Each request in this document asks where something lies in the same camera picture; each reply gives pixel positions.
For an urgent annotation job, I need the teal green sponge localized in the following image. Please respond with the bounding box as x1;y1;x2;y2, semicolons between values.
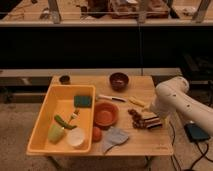
74;95;92;107

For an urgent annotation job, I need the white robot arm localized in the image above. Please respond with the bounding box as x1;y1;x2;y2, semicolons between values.
149;76;213;136

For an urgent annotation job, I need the small dark cup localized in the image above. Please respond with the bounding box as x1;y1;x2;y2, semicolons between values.
59;75;70;85

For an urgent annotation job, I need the light green plastic cup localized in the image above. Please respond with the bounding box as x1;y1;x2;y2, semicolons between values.
48;124;65;144

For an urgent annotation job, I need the orange plastic bowl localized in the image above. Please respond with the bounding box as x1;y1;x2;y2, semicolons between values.
94;101;119;127

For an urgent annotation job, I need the wooden folding table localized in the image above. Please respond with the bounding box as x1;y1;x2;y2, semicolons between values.
26;74;175;158

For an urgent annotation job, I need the yellow banana toy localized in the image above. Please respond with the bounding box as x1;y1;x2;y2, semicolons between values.
129;97;146;107

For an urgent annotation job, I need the small fork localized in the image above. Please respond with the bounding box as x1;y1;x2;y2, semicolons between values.
68;109;79;122

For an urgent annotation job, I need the dark grape cluster toy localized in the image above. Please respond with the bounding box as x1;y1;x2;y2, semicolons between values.
128;109;143;129

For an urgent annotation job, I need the orange tomato toy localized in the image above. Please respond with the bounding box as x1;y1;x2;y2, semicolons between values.
92;127;102;142

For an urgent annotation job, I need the grey blue cloth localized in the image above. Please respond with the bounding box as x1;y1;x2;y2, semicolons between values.
102;127;129;154

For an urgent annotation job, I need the yellow plastic bin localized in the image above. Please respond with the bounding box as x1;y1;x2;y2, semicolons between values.
27;85;95;155

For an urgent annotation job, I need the green chili pepper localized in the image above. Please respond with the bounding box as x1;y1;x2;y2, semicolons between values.
54;115;77;130

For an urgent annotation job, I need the black power box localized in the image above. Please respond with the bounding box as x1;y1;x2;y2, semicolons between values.
184;123;210;142

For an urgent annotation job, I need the black floor cable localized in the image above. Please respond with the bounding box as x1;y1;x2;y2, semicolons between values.
168;120;213;171

